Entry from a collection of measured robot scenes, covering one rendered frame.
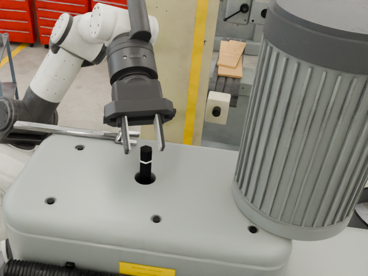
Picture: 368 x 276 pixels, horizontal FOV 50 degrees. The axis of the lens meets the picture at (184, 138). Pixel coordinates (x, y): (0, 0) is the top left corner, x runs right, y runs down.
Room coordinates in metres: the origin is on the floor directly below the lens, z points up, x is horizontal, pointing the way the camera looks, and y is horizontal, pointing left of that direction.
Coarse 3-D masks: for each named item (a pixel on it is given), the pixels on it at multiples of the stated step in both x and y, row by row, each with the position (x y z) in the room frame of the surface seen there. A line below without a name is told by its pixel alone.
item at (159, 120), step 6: (156, 114) 0.59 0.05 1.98; (156, 120) 0.58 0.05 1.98; (162, 120) 0.59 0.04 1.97; (156, 126) 0.58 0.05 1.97; (162, 126) 0.57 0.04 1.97; (156, 132) 0.57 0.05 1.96; (162, 132) 0.56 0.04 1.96; (156, 138) 0.57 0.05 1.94; (162, 138) 0.55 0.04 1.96; (162, 144) 0.54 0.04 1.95; (162, 150) 0.55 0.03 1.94
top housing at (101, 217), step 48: (48, 144) 0.59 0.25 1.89; (96, 144) 0.61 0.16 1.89; (144, 144) 0.63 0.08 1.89; (48, 192) 0.47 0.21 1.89; (96, 192) 0.48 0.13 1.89; (144, 192) 0.49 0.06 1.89; (192, 192) 0.50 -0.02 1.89; (48, 240) 0.41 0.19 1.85; (96, 240) 0.40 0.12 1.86; (144, 240) 0.40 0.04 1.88; (192, 240) 0.40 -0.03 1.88; (240, 240) 0.41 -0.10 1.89; (288, 240) 0.42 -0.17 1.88
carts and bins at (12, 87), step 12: (0, 36) 3.37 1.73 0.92; (0, 48) 3.32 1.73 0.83; (0, 60) 3.08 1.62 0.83; (12, 60) 3.66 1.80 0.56; (12, 72) 3.64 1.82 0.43; (0, 84) 2.92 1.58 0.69; (12, 84) 3.61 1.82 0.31; (0, 96) 2.91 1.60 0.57; (12, 96) 3.37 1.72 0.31; (360, 204) 2.09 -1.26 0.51; (360, 216) 1.97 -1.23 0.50
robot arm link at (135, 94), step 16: (128, 48) 0.66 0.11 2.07; (144, 48) 0.67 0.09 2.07; (112, 64) 0.65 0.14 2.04; (128, 64) 0.63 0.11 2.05; (144, 64) 0.64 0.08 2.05; (112, 80) 0.64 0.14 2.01; (128, 80) 0.62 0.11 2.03; (144, 80) 0.63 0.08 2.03; (112, 96) 0.61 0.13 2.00; (128, 96) 0.59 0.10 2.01; (144, 96) 0.60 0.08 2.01; (160, 96) 0.61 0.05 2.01; (112, 112) 0.56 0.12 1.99; (128, 112) 0.57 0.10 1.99; (144, 112) 0.58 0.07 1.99; (160, 112) 0.59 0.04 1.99
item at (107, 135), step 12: (48, 132) 0.63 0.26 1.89; (60, 132) 0.63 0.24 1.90; (72, 132) 0.63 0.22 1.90; (84, 132) 0.63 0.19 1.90; (96, 132) 0.64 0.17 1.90; (108, 132) 0.64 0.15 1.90; (120, 132) 0.65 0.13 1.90; (132, 132) 0.65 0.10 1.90; (120, 144) 0.62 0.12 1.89; (132, 144) 0.62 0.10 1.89
